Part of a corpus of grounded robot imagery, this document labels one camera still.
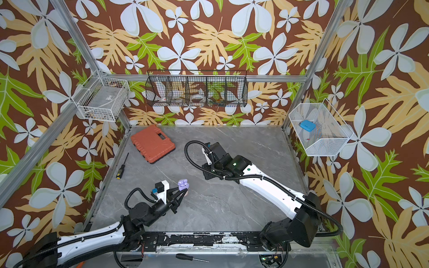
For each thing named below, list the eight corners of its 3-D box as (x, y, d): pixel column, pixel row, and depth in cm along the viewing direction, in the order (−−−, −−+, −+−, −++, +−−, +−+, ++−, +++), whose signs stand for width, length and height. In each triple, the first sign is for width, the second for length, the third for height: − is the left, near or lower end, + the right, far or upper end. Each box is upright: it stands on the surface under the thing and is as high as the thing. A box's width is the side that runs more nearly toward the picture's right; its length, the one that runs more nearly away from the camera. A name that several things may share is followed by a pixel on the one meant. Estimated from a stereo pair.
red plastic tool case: (151, 165, 101) (148, 161, 97) (132, 142, 113) (129, 137, 109) (178, 148, 110) (176, 143, 106) (157, 128, 122) (156, 123, 118)
